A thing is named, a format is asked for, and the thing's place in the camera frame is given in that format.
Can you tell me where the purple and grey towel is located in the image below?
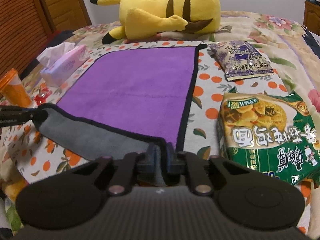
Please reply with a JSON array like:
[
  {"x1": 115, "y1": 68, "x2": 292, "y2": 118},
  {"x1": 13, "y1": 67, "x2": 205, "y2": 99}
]
[{"x1": 34, "y1": 44, "x2": 206, "y2": 174}]

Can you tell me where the orange plastic cup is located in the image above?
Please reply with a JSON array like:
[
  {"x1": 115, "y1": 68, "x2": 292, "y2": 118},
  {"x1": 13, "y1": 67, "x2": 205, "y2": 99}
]
[{"x1": 1, "y1": 68, "x2": 33, "y2": 108}]

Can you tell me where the red candy wrapper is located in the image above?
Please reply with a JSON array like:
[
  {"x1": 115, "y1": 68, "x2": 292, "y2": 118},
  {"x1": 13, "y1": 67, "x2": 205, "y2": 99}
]
[{"x1": 34, "y1": 83, "x2": 52, "y2": 106}]

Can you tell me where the orange dotted white cloth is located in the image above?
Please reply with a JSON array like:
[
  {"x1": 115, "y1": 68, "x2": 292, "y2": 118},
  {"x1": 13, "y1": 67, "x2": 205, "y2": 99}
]
[{"x1": 0, "y1": 39, "x2": 320, "y2": 235}]

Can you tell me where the pink tissue box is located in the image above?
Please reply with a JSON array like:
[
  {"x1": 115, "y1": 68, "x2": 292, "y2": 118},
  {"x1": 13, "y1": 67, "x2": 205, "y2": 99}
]
[{"x1": 36, "y1": 42, "x2": 89, "y2": 87}]

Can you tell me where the wooden slatted headboard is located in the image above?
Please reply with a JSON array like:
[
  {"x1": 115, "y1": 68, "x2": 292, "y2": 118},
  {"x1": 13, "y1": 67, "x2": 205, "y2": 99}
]
[{"x1": 1, "y1": 0, "x2": 53, "y2": 76}]

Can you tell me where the green instant noodle pack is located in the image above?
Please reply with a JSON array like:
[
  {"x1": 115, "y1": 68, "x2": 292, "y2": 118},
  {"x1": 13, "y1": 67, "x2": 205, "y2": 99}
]
[{"x1": 217, "y1": 89, "x2": 319, "y2": 185}]

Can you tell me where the purple snack packet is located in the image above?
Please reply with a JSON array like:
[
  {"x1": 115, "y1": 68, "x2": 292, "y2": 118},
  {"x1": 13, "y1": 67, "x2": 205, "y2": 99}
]
[{"x1": 209, "y1": 40, "x2": 273, "y2": 81}]

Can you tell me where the wooden door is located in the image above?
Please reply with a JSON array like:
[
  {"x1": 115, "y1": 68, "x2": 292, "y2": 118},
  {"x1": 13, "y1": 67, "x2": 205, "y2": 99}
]
[{"x1": 41, "y1": 0, "x2": 91, "y2": 31}]

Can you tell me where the yellow Pikachu plush toy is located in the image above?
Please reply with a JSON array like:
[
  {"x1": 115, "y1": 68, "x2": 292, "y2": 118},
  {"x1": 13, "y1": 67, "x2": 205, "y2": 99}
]
[{"x1": 90, "y1": 0, "x2": 221, "y2": 44}]

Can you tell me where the floral bed blanket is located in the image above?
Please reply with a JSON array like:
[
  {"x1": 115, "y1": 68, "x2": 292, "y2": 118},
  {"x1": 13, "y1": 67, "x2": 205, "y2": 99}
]
[{"x1": 1, "y1": 11, "x2": 319, "y2": 235}]

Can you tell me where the wooden side cabinet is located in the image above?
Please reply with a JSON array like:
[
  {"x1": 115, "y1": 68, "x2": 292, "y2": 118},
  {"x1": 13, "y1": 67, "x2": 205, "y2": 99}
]
[{"x1": 303, "y1": 1, "x2": 320, "y2": 35}]

